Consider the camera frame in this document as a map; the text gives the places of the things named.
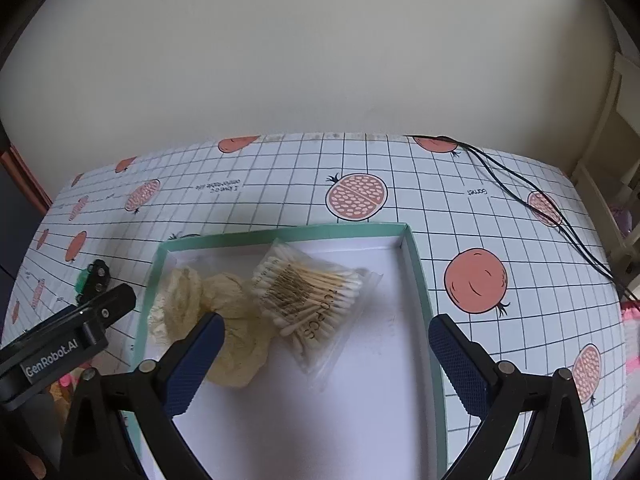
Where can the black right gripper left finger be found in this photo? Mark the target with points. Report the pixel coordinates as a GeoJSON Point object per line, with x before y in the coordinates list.
{"type": "Point", "coordinates": [163, 389]}

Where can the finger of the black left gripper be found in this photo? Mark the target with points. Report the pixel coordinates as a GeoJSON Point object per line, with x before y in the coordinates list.
{"type": "Point", "coordinates": [101, 312]}

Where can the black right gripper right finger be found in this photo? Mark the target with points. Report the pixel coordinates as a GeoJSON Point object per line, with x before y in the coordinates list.
{"type": "Point", "coordinates": [495, 397]}

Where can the pink hair roller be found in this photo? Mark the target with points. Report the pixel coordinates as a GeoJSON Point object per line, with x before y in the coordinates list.
{"type": "Point", "coordinates": [68, 383]}

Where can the green plastic toy figure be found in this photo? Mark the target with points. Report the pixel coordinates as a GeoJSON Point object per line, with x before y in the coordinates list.
{"type": "Point", "coordinates": [81, 281]}

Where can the cream lace scrunchie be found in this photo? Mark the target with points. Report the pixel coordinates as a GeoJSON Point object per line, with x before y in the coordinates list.
{"type": "Point", "coordinates": [186, 299]}

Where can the cotton swabs plastic bag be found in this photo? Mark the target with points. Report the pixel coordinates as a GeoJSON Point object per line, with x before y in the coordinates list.
{"type": "Point", "coordinates": [314, 305]}

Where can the teal shallow box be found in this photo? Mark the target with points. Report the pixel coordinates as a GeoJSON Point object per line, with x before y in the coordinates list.
{"type": "Point", "coordinates": [370, 408]}

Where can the pomegranate grid tablecloth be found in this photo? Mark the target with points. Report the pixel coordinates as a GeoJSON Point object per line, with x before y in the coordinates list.
{"type": "Point", "coordinates": [507, 248]}

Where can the white wooden shelf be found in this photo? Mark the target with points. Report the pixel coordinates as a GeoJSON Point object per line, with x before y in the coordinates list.
{"type": "Point", "coordinates": [607, 174]}

